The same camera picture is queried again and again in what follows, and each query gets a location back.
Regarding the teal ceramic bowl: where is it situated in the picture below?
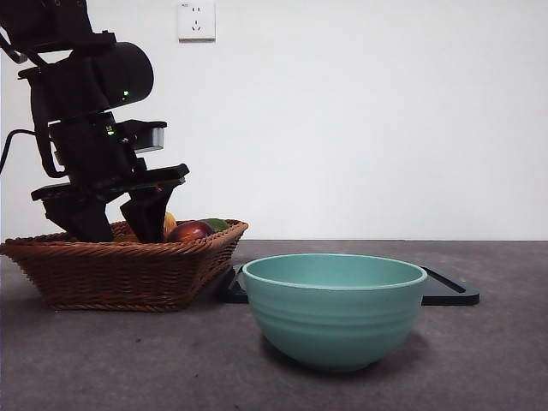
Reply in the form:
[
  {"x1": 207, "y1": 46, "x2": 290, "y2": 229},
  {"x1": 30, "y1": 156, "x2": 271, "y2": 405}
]
[{"x1": 241, "y1": 253, "x2": 428, "y2": 372}]

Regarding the brown wicker basket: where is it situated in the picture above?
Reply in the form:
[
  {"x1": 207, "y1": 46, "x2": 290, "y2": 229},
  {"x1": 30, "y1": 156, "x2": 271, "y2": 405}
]
[{"x1": 0, "y1": 218, "x2": 249, "y2": 313}]

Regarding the green fruit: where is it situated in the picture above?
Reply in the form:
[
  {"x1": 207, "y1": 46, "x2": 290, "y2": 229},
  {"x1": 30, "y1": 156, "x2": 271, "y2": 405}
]
[{"x1": 200, "y1": 218, "x2": 231, "y2": 235}]

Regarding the black rectangular tray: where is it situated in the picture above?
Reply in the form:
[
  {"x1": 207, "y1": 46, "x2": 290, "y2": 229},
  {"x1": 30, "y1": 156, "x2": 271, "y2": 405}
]
[{"x1": 226, "y1": 263, "x2": 480, "y2": 306}]

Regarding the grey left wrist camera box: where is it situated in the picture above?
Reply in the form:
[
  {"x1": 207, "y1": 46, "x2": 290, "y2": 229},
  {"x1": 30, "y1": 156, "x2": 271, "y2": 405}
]
[{"x1": 128, "y1": 121, "x2": 168, "y2": 154}]

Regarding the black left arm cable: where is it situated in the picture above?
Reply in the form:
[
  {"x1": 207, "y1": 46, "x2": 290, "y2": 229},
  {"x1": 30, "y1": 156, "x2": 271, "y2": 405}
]
[{"x1": 0, "y1": 129, "x2": 40, "y2": 175}]

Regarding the white wall socket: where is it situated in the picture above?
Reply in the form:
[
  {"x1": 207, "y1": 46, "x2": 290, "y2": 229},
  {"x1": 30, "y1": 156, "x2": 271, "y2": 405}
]
[{"x1": 178, "y1": 1, "x2": 217, "y2": 43}]

